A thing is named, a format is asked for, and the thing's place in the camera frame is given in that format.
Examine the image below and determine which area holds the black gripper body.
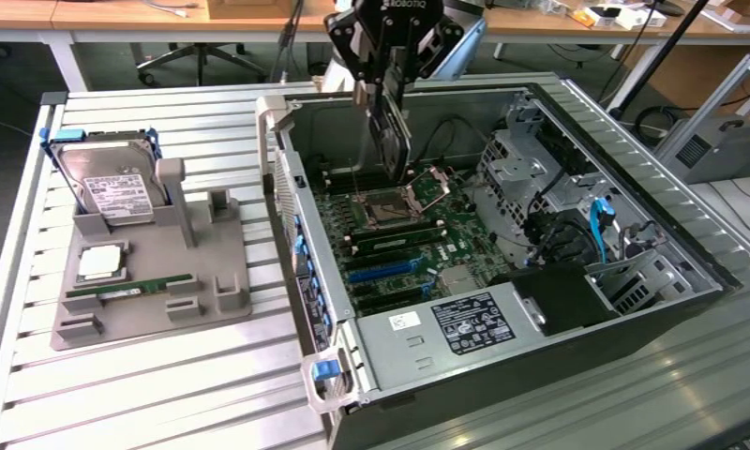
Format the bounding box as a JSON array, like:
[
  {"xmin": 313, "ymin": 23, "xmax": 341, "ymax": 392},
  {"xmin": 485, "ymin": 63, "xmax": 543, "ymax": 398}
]
[{"xmin": 352, "ymin": 0, "xmax": 447, "ymax": 49}]

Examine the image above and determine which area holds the graphics card with metal bracket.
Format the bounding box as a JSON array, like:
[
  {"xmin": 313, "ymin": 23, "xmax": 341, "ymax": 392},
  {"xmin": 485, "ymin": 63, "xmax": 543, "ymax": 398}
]
[{"xmin": 353, "ymin": 46, "xmax": 416, "ymax": 185}]

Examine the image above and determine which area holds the wooden desk with white legs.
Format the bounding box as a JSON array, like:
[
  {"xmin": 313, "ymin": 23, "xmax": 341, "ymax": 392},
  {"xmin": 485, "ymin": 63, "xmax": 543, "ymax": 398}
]
[
  {"xmin": 0, "ymin": 0, "xmax": 339, "ymax": 93},
  {"xmin": 477, "ymin": 0, "xmax": 750, "ymax": 112}
]

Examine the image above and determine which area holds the brown cardboard box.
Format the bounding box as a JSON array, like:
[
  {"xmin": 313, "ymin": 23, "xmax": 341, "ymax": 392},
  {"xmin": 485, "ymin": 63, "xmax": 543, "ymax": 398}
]
[{"xmin": 209, "ymin": 0, "xmax": 301, "ymax": 20}]

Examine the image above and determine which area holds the black office chair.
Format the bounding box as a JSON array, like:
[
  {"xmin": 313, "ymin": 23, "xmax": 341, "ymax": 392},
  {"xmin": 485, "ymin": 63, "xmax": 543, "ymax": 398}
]
[{"xmin": 135, "ymin": 41, "xmax": 269, "ymax": 88}]

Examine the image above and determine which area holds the metal socket cover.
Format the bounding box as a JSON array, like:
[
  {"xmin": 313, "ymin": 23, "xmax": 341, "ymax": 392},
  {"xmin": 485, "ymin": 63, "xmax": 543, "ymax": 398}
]
[{"xmin": 403, "ymin": 166, "xmax": 456, "ymax": 210}]

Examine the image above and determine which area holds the white cardboard box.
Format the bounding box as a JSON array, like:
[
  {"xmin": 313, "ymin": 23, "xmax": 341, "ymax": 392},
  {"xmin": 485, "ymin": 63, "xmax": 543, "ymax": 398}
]
[{"xmin": 617, "ymin": 7, "xmax": 668, "ymax": 32}]

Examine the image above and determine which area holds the black tripod pole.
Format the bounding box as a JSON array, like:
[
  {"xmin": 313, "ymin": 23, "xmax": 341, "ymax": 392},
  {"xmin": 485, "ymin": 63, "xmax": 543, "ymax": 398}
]
[{"xmin": 605, "ymin": 0, "xmax": 713, "ymax": 116}]

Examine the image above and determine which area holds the CPU socket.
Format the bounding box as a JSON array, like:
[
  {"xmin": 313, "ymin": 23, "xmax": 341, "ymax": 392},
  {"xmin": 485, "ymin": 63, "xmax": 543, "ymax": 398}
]
[{"xmin": 355, "ymin": 187, "xmax": 424, "ymax": 231}]

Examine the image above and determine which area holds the green motherboard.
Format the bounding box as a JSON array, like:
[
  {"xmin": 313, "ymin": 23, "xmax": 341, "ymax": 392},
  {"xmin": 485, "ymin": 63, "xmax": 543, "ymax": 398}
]
[{"xmin": 312, "ymin": 161, "xmax": 520, "ymax": 318}]

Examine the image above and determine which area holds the dark RAM stick with label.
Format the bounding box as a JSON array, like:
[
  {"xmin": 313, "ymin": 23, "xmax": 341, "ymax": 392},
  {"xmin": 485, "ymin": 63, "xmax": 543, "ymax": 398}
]
[{"xmin": 349, "ymin": 229, "xmax": 447, "ymax": 258}]

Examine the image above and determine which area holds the black expansion slot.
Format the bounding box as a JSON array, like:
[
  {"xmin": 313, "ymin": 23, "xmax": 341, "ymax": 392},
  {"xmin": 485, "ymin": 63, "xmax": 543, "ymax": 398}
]
[{"xmin": 341, "ymin": 251, "xmax": 415, "ymax": 271}]

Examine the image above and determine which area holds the silver chipset heatsink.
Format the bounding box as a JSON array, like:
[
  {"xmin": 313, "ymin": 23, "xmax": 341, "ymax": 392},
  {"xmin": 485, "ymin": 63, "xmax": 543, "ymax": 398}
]
[{"xmin": 440, "ymin": 269, "xmax": 477, "ymax": 294}]

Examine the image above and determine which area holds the hard disk with blue caddy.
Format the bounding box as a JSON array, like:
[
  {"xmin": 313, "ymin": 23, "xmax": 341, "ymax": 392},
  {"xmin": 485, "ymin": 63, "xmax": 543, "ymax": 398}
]
[{"xmin": 40, "ymin": 126, "xmax": 168, "ymax": 227}]

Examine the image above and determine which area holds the grey equipment box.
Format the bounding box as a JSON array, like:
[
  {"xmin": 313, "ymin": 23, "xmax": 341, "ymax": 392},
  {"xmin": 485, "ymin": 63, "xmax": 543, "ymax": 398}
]
[{"xmin": 653, "ymin": 116, "xmax": 750, "ymax": 185}]

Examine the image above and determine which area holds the black plastic shroud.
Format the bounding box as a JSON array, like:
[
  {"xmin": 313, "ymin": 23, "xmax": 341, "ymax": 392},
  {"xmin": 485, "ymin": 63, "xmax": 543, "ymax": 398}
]
[{"xmin": 491, "ymin": 262, "xmax": 620, "ymax": 338}]

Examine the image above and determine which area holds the perforated metal disk bay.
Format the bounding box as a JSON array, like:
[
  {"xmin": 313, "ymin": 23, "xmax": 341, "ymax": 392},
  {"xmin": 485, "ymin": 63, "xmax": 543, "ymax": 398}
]
[{"xmin": 584, "ymin": 247, "xmax": 696, "ymax": 316}]

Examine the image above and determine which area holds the grey parts rack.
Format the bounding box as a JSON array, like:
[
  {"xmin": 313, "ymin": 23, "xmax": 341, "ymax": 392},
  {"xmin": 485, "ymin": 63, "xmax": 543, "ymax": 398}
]
[{"xmin": 49, "ymin": 157, "xmax": 255, "ymax": 353}]

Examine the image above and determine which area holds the silver CPU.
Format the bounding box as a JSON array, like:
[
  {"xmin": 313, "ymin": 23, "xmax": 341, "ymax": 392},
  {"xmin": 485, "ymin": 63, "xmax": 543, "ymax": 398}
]
[{"xmin": 77, "ymin": 247, "xmax": 127, "ymax": 278}]

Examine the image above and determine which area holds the green RAM stick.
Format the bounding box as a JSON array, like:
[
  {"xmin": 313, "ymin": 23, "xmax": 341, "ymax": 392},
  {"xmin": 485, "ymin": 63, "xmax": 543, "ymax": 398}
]
[{"xmin": 67, "ymin": 274, "xmax": 195, "ymax": 299}]

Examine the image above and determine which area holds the grey power supply unit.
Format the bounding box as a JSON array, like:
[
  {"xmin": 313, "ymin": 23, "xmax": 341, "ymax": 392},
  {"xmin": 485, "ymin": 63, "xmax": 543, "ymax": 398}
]
[{"xmin": 348, "ymin": 280, "xmax": 549, "ymax": 394}]

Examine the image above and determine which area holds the black open PC case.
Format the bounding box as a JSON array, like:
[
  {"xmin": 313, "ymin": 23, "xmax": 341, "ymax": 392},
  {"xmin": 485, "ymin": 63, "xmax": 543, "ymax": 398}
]
[{"xmin": 253, "ymin": 82, "xmax": 744, "ymax": 450}]

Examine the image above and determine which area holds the black hanging cable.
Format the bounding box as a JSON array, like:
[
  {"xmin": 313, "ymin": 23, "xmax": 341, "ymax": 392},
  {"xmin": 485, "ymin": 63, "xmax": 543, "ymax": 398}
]
[{"xmin": 276, "ymin": 0, "xmax": 309, "ymax": 85}]

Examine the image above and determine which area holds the black wire bundle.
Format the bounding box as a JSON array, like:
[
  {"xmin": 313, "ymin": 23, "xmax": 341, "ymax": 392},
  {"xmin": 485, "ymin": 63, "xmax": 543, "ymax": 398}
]
[{"xmin": 523, "ymin": 208, "xmax": 601, "ymax": 271}]

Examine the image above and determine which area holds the blue wire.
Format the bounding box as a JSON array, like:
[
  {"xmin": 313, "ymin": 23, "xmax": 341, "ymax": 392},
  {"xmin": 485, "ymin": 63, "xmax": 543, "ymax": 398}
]
[{"xmin": 591, "ymin": 196, "xmax": 619, "ymax": 263}]

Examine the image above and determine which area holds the aluminium profile frame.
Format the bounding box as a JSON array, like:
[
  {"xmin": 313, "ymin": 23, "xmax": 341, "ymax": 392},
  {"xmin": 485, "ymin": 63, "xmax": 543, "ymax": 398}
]
[{"xmin": 653, "ymin": 53, "xmax": 750, "ymax": 160}]

